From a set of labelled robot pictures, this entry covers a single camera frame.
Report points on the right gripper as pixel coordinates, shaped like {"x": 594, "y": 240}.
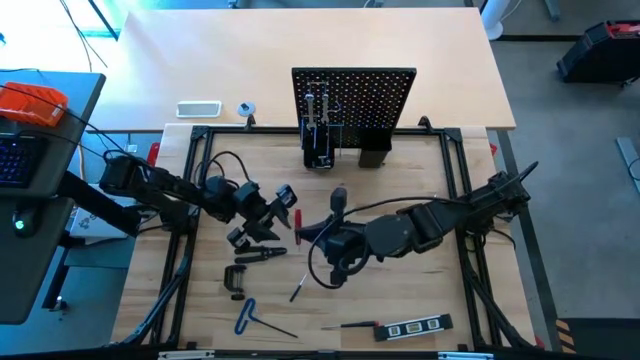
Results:
{"x": 347, "y": 245}

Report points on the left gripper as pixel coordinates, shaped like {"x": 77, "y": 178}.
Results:
{"x": 262, "y": 215}

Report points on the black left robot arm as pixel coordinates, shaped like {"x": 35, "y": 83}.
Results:
{"x": 170, "y": 185}

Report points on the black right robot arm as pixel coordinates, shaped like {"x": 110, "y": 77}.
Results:
{"x": 440, "y": 220}

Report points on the black C-clamp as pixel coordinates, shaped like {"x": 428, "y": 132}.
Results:
{"x": 228, "y": 279}

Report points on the blue tape roll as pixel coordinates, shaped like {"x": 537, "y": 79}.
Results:
{"x": 246, "y": 109}

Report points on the white rectangular tray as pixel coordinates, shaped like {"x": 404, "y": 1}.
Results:
{"x": 198, "y": 109}

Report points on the black perforated pegboard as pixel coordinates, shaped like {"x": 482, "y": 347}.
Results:
{"x": 380, "y": 90}

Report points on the black spirit level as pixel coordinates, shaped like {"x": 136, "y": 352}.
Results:
{"x": 445, "y": 321}

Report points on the light wood desk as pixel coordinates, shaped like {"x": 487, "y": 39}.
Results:
{"x": 225, "y": 50}

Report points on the black slanted support bar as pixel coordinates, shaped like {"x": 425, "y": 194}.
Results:
{"x": 90, "y": 197}

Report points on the black computer mouse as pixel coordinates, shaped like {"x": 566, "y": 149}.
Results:
{"x": 25, "y": 224}

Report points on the dark grey desk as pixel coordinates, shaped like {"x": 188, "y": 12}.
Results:
{"x": 30, "y": 280}

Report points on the black keyboard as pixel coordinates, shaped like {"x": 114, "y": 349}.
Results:
{"x": 20, "y": 160}

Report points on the yellow black hazard strip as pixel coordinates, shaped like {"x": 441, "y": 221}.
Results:
{"x": 564, "y": 336}

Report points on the white stand base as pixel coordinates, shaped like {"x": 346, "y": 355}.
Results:
{"x": 495, "y": 27}

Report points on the orange plastic box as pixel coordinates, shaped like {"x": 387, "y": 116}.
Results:
{"x": 30, "y": 102}

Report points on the black floor mat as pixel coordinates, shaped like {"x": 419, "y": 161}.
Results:
{"x": 605, "y": 340}

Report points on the black and red case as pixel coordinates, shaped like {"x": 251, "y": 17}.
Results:
{"x": 600, "y": 55}

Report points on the black aluminium table frame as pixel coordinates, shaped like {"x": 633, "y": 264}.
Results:
{"x": 235, "y": 131}

